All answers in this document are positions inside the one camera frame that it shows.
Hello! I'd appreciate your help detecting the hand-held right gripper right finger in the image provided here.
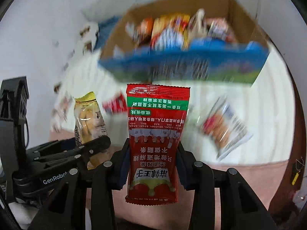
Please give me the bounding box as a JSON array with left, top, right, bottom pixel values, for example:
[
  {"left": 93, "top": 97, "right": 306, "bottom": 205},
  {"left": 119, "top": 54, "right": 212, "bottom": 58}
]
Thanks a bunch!
[{"left": 176, "top": 141, "right": 279, "bottom": 230}]

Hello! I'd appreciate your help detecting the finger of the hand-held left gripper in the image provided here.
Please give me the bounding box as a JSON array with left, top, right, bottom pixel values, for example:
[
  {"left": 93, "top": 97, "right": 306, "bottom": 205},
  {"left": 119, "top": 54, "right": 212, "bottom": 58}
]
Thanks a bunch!
[
  {"left": 26, "top": 138, "right": 79, "bottom": 154},
  {"left": 28, "top": 136, "right": 112, "bottom": 168}
]

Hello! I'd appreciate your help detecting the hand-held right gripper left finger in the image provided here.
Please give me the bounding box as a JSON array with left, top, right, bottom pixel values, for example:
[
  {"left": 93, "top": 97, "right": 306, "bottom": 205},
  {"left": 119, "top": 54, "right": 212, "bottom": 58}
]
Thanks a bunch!
[{"left": 27, "top": 138, "right": 131, "bottom": 230}]

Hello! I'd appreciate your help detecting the yellow biscuit packet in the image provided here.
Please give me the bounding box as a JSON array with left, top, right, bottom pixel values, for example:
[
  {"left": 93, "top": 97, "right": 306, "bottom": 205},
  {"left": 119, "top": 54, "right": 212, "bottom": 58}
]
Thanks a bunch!
[{"left": 73, "top": 91, "right": 108, "bottom": 170}]

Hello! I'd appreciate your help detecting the red spicy strip packet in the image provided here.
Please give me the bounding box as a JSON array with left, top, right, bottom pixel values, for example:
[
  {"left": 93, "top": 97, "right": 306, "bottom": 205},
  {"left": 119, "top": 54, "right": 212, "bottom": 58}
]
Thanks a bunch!
[{"left": 125, "top": 83, "right": 191, "bottom": 204}]

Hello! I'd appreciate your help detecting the blue printed cardboard box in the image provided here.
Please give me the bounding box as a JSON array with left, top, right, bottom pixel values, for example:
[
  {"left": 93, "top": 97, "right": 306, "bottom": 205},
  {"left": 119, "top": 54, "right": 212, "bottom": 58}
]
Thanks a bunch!
[{"left": 98, "top": 0, "right": 270, "bottom": 88}]

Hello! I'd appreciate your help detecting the large instant noodle packet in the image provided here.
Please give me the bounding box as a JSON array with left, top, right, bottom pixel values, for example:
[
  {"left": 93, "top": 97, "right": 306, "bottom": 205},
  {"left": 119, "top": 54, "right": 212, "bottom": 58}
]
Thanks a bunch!
[{"left": 150, "top": 14, "right": 192, "bottom": 51}]

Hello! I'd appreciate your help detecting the white chocolate stick box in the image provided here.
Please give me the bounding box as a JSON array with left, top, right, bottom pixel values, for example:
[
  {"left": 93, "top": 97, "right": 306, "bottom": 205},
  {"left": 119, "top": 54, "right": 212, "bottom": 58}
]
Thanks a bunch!
[{"left": 188, "top": 8, "right": 208, "bottom": 41}]

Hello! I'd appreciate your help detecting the small red snack packet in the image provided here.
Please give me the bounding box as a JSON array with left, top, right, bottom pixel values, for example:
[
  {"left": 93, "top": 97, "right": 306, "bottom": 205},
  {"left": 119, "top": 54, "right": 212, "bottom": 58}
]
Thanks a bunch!
[{"left": 102, "top": 93, "right": 129, "bottom": 114}]

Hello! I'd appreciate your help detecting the white cookie packet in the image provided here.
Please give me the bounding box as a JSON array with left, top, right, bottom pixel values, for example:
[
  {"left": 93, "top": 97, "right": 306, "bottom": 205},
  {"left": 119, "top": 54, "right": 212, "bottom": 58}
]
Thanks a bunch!
[{"left": 198, "top": 97, "right": 253, "bottom": 161}]

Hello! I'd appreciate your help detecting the cat print striped blanket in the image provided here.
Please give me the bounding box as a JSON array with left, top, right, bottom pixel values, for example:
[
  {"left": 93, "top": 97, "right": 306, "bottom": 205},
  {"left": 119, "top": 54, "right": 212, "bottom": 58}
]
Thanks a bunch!
[{"left": 49, "top": 50, "right": 298, "bottom": 230}]

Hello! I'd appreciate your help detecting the bear print long pillow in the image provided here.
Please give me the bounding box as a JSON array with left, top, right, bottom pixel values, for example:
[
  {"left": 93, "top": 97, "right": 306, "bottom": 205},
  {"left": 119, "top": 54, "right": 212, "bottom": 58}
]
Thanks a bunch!
[{"left": 51, "top": 21, "right": 100, "bottom": 94}]

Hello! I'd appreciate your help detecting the yellow tag with string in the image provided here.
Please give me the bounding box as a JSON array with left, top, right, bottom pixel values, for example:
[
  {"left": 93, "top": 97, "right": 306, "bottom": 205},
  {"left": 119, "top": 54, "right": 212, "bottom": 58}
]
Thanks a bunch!
[{"left": 291, "top": 157, "right": 303, "bottom": 186}]

